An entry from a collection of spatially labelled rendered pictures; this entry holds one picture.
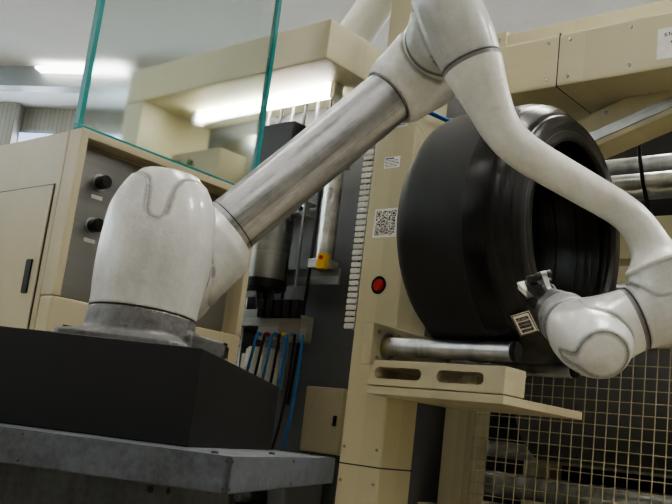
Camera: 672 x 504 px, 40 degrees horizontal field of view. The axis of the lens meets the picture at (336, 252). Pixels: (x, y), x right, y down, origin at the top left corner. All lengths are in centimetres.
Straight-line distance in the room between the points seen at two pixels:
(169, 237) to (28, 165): 98
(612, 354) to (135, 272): 68
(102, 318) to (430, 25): 69
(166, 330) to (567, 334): 58
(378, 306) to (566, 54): 83
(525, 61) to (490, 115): 110
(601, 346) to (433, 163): 78
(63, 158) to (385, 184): 80
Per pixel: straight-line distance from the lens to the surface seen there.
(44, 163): 216
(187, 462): 102
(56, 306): 200
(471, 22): 151
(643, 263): 145
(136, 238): 128
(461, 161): 197
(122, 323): 126
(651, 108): 250
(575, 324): 139
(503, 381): 193
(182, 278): 128
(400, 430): 226
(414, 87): 161
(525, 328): 196
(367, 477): 223
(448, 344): 204
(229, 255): 149
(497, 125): 147
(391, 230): 229
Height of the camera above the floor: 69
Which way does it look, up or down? 11 degrees up
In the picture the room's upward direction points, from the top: 7 degrees clockwise
